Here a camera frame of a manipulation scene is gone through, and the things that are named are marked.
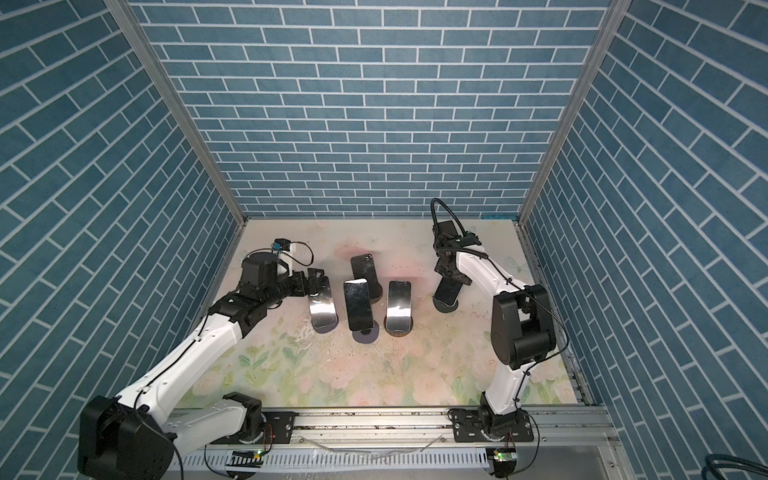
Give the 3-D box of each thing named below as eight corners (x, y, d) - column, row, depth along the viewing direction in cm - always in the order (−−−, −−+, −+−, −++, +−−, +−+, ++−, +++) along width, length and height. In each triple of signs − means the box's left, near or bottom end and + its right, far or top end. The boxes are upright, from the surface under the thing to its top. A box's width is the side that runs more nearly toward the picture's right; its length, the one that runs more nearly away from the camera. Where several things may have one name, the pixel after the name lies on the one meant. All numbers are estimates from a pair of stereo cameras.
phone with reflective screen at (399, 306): (386, 334, 92) (386, 317, 83) (387, 298, 100) (387, 280, 91) (411, 334, 92) (412, 317, 83) (410, 299, 100) (411, 280, 91)
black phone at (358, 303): (353, 338, 91) (347, 317, 79) (348, 305, 98) (342, 281, 87) (376, 333, 92) (373, 311, 81) (370, 300, 99) (366, 276, 88)
